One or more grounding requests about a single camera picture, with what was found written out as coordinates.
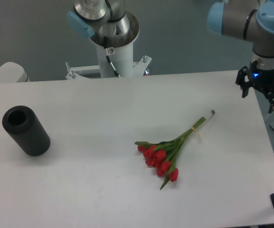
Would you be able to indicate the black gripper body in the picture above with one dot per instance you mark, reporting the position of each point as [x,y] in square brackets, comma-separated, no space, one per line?
[262,80]

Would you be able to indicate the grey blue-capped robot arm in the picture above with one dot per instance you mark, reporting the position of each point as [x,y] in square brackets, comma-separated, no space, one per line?
[249,20]

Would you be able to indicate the red tulip bouquet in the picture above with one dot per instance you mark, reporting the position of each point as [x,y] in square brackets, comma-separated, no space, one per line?
[163,155]

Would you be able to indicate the black cylindrical vase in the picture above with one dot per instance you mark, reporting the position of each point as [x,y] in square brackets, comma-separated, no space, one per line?
[22,124]

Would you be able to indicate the white rounded chair back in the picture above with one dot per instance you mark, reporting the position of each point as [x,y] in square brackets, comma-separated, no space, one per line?
[11,72]

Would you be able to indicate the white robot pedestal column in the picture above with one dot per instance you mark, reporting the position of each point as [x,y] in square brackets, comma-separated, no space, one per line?
[114,47]

